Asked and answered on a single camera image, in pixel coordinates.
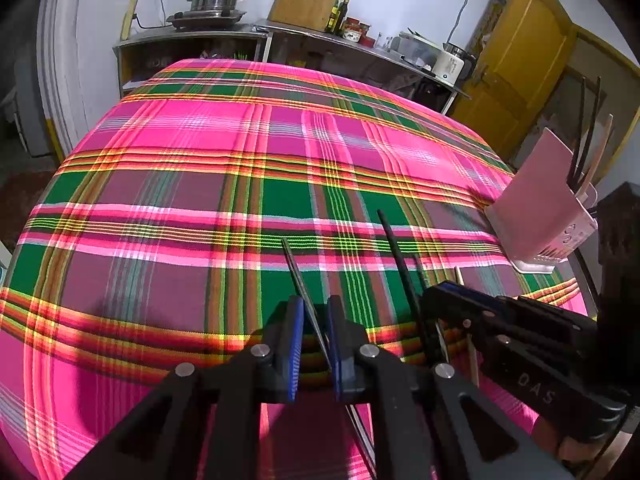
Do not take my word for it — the black chopstick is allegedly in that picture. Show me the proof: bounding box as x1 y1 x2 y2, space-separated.
281 238 378 479
378 209 420 322
412 255 450 366
566 77 587 188
573 76 602 192

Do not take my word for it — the metal kitchen counter table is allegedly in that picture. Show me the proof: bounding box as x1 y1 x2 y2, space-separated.
254 20 471 115

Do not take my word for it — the person's right hand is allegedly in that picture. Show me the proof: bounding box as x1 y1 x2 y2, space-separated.
530 416 631 479

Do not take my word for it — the pink plastic utensil holder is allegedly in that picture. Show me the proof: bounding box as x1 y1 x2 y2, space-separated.
485 129 598 274

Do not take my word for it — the pink plaid tablecloth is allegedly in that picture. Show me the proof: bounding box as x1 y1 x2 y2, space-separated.
1 60 585 479

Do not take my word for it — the white electric kettle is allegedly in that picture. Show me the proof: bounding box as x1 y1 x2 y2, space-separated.
432 42 477 86

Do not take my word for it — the yellow wooden door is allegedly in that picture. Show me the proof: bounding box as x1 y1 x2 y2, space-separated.
451 0 577 160

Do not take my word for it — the clear plastic storage box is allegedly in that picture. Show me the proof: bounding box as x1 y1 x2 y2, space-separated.
390 32 442 70

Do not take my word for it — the red-lid condiment jar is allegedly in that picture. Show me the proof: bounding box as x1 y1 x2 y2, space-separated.
341 18 374 48

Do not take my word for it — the dark oil bottle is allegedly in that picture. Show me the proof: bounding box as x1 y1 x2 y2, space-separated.
333 0 349 36

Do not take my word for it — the yellow-label oil bottle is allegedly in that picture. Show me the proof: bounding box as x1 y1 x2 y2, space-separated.
324 0 340 34

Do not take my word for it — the low wooden shelf cabinet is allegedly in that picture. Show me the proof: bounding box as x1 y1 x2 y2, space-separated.
113 25 268 98

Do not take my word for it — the black induction cooker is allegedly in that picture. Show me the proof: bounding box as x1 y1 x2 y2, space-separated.
167 10 245 30

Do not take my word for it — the yellow power strip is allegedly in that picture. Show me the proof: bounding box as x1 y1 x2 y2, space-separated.
120 0 138 41

